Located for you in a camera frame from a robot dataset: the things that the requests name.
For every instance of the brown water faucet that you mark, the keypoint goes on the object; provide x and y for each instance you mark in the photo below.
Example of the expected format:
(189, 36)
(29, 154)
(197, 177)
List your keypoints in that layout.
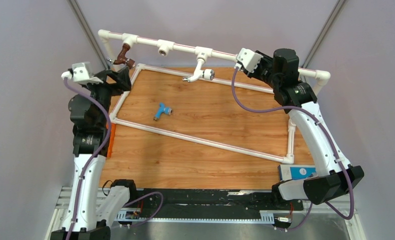
(121, 58)

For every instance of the blue white box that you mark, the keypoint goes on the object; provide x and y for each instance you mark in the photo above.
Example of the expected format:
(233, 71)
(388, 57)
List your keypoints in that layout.
(295, 171)

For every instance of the blue water faucet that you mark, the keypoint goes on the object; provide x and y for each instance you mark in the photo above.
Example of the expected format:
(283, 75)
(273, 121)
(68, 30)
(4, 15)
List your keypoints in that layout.
(163, 109)

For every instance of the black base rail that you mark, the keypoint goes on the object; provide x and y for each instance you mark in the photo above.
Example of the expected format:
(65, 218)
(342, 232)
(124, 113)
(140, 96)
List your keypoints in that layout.
(211, 204)

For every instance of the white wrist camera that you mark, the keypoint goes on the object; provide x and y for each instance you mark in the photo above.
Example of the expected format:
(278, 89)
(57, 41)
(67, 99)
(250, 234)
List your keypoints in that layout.
(81, 73)
(247, 60)

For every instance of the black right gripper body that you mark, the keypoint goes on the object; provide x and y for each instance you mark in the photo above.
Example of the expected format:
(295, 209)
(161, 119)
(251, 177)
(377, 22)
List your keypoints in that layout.
(262, 72)

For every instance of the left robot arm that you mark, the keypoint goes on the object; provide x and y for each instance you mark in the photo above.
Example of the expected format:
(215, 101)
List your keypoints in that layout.
(89, 113)

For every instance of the white water faucet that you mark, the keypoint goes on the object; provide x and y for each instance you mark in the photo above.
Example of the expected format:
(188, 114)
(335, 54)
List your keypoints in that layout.
(206, 74)

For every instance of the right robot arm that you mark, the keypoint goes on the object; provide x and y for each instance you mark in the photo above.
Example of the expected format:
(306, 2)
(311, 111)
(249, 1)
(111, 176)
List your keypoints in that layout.
(335, 175)

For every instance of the orange razor package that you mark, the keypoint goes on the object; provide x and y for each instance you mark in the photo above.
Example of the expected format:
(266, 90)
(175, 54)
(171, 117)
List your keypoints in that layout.
(111, 140)

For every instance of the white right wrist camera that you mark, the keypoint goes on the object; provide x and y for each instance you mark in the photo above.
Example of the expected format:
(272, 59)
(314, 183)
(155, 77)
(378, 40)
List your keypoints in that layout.
(247, 60)

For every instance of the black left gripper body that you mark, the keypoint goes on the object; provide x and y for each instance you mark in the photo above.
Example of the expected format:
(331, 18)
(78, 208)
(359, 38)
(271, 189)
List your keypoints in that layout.
(103, 92)

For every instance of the white PVC pipe frame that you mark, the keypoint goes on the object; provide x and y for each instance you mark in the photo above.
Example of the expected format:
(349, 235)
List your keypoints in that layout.
(164, 47)

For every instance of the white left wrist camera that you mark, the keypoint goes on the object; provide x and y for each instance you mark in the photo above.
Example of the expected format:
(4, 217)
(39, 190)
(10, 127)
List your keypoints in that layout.
(81, 73)

